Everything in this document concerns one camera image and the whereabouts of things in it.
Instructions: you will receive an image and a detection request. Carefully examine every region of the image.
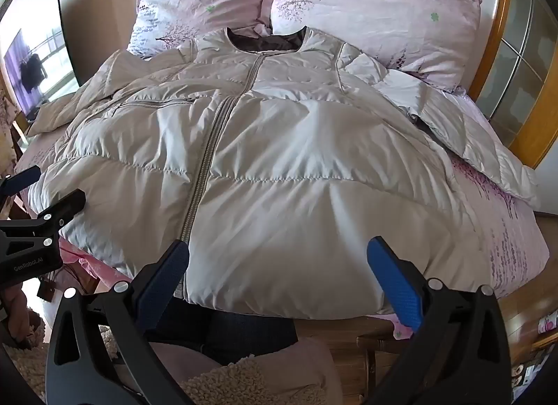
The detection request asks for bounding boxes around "person's beige fleece clothing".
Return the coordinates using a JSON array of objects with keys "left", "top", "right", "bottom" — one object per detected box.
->
[{"left": 152, "top": 337, "right": 332, "bottom": 405}]

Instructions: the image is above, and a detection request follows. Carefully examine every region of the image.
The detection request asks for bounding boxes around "pink floral smooth pillow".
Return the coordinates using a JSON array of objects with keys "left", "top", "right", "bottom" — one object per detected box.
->
[{"left": 269, "top": 0, "right": 482, "bottom": 92}]

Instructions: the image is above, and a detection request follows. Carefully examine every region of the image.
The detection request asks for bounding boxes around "wooden bed frame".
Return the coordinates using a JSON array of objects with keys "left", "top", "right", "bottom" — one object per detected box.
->
[{"left": 296, "top": 313, "right": 419, "bottom": 405}]

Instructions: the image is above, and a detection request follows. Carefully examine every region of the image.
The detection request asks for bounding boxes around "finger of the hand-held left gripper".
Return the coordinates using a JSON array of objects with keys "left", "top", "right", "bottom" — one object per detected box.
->
[
  {"left": 0, "top": 189, "right": 86, "bottom": 253},
  {"left": 0, "top": 165, "right": 42, "bottom": 209}
]

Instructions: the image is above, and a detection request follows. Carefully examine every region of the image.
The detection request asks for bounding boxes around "beige down jacket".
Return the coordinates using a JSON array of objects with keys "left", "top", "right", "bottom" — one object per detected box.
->
[{"left": 26, "top": 25, "right": 541, "bottom": 316}]

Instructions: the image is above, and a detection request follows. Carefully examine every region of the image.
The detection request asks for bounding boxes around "flower print packaging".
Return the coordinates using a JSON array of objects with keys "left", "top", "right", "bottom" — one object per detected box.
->
[{"left": 510, "top": 313, "right": 558, "bottom": 392}]

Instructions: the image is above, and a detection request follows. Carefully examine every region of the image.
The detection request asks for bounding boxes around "flat screen television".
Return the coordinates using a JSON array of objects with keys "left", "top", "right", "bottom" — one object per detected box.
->
[{"left": 2, "top": 0, "right": 81, "bottom": 113}]

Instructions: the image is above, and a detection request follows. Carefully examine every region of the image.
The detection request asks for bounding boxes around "pink floral bed sheet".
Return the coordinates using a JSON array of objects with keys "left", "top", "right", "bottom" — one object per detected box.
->
[{"left": 13, "top": 82, "right": 550, "bottom": 340}]

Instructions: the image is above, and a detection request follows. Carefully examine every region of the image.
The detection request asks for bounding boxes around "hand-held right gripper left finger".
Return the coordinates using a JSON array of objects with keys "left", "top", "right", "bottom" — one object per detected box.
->
[{"left": 46, "top": 238, "right": 205, "bottom": 405}]

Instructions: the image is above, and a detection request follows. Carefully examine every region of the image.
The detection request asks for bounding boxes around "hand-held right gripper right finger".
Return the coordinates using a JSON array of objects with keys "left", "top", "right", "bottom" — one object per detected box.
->
[{"left": 366, "top": 236, "right": 512, "bottom": 405}]

